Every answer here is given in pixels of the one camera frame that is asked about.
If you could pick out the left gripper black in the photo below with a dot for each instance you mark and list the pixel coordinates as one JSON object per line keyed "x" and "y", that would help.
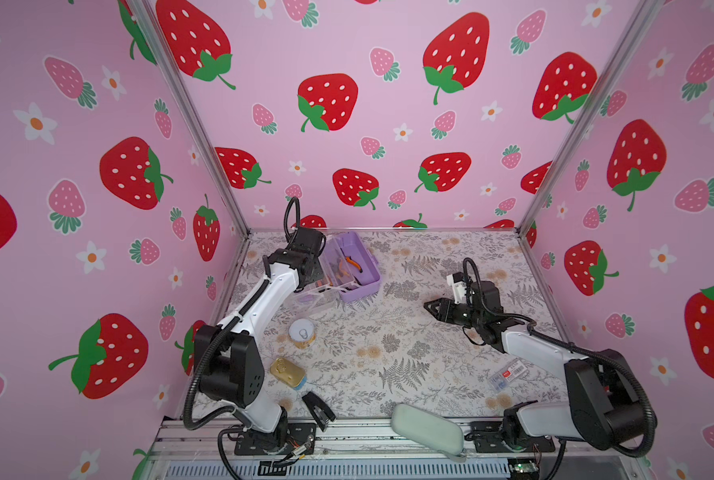
{"x": 317, "y": 273}

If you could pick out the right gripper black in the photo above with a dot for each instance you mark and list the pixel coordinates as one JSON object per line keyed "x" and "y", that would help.
{"x": 445, "y": 308}

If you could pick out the orange handled long-nose pliers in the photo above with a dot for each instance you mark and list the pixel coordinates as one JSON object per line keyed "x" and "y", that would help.
{"x": 348, "y": 270}

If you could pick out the purple plastic tool box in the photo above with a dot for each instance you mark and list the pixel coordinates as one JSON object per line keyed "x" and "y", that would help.
{"x": 330, "y": 291}

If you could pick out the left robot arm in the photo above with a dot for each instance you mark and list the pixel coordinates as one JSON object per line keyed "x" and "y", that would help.
{"x": 229, "y": 373}

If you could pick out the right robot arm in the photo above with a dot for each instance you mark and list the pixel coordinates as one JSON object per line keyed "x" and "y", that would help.
{"x": 606, "y": 406}

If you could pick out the small clear screw bag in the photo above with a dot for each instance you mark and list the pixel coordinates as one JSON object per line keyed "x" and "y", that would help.
{"x": 502, "y": 378}

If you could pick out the rectangular gold fish tin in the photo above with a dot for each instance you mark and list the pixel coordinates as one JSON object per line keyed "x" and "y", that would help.
{"x": 289, "y": 373}

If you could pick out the small black clip device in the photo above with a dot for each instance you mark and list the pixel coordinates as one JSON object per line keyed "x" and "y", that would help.
{"x": 321, "y": 412}

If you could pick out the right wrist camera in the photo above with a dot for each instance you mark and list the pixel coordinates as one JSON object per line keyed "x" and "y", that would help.
{"x": 460, "y": 286}

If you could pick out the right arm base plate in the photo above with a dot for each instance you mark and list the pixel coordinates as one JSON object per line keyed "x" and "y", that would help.
{"x": 493, "y": 437}

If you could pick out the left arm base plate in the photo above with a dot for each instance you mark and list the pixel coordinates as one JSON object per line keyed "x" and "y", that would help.
{"x": 297, "y": 435}

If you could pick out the aluminium front rail frame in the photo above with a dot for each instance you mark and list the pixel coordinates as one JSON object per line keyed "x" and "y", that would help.
{"x": 368, "y": 448}

